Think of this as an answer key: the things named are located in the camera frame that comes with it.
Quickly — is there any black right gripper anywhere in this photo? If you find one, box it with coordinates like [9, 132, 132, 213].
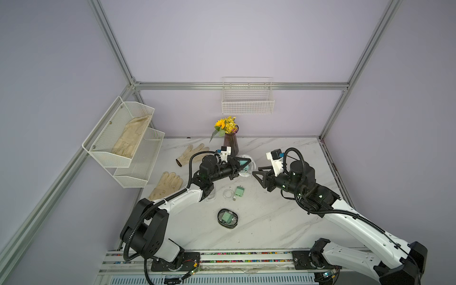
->
[253, 166, 305, 198]

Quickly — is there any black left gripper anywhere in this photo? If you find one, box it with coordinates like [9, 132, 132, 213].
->
[209, 157, 251, 184]

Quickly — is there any teal wall charger plug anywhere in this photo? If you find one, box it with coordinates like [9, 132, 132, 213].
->
[239, 159, 251, 172]

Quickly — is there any light green usb charger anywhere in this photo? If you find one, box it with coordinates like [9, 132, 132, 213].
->
[222, 212, 233, 224]

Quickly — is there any clear pouch with black zipper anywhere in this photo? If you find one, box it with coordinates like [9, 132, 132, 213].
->
[217, 209, 239, 229]

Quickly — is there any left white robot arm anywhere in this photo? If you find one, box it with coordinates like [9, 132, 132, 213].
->
[120, 147, 252, 284]

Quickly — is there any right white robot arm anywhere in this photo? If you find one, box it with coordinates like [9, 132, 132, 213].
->
[252, 147, 428, 285]

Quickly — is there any cream knit work glove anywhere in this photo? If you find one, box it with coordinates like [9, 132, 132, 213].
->
[176, 143, 210, 167]

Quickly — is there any mint green dual usb charger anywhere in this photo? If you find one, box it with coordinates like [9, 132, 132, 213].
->
[235, 186, 245, 197]

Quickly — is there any dark ribbed glass vase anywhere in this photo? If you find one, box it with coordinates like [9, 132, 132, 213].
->
[223, 134, 239, 157]

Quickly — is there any yellow leather work glove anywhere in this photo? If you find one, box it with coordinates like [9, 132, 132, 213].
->
[148, 172, 184, 201]

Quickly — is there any yellow flower bouquet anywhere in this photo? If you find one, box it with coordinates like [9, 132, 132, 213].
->
[210, 116, 239, 140]

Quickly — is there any lower white mesh shelf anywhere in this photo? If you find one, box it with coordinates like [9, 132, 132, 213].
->
[112, 128, 165, 188]

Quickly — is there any white mesh shelf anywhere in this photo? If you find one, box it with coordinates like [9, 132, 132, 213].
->
[82, 97, 155, 168]
[112, 128, 165, 188]

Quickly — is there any beige glove in shelf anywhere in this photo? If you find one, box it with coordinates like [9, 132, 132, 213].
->
[112, 115, 152, 159]

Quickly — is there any upper white mesh shelf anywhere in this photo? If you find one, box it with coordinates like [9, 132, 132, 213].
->
[82, 97, 155, 168]

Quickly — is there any white wire wall basket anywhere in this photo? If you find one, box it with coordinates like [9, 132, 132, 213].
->
[222, 77, 275, 116]

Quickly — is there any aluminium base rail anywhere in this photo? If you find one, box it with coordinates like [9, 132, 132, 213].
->
[102, 245, 381, 272]

